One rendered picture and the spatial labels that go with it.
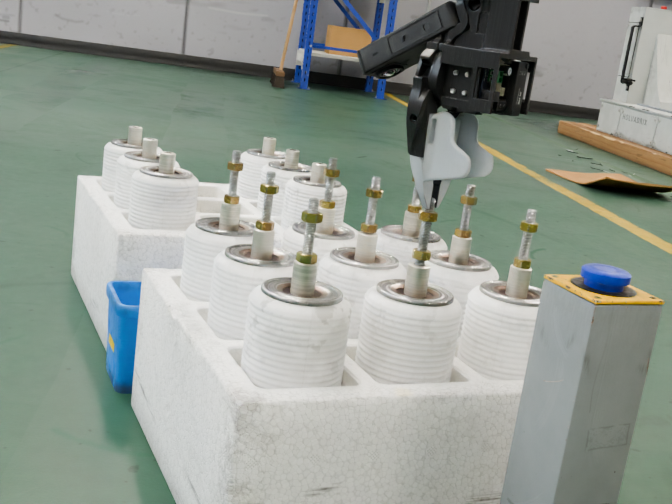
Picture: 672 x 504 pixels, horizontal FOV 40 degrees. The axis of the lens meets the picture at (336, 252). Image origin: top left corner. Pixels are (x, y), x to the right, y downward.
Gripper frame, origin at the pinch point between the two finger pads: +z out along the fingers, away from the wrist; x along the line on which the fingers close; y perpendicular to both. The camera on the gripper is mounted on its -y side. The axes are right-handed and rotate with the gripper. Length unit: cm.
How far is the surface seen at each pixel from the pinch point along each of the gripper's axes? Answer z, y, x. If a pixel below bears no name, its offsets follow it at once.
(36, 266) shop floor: 35, -91, 21
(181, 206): 14, -49, 15
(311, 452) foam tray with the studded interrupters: 22.1, 1.6, -14.5
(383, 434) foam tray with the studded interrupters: 20.7, 4.9, -8.4
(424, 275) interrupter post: 7.7, 1.6, -0.5
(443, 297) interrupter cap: 9.7, 3.3, 0.9
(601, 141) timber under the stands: 31, -156, 429
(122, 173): 12, -64, 17
